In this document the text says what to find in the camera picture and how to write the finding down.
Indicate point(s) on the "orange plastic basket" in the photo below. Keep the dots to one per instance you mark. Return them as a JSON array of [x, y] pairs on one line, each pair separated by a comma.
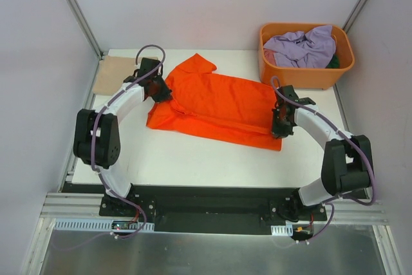
[[306, 78]]

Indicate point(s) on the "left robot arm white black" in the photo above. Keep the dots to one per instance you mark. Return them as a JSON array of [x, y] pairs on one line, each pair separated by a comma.
[[97, 138]]

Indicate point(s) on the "left aluminium corner post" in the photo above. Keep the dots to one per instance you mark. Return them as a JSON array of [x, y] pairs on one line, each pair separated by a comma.
[[85, 27]]

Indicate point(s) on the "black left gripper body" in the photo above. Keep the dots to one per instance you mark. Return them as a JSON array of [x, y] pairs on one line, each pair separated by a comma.
[[161, 91]]

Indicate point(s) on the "folded beige t shirt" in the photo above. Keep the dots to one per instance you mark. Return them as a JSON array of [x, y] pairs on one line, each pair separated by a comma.
[[112, 72]]

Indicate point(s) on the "lilac t shirt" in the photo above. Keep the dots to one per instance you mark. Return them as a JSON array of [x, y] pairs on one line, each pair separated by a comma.
[[312, 49]]

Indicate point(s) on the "orange t shirt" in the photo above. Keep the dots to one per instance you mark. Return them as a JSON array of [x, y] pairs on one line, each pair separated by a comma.
[[210, 105]]

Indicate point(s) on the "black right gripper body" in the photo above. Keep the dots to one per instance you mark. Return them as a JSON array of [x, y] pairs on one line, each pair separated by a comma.
[[280, 127]]

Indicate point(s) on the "pink garment in basket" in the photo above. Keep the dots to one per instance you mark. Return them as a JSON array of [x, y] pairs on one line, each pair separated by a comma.
[[269, 56]]

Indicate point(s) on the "aluminium frame rail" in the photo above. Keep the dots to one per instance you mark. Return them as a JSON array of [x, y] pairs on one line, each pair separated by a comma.
[[86, 205]]

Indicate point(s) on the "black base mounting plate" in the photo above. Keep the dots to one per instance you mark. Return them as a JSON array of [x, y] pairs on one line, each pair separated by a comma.
[[216, 210]]

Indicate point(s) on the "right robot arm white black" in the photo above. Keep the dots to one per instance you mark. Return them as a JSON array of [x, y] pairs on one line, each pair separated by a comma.
[[347, 163]]

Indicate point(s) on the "dark green garment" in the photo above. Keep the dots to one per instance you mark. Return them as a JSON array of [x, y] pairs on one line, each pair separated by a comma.
[[334, 62]]

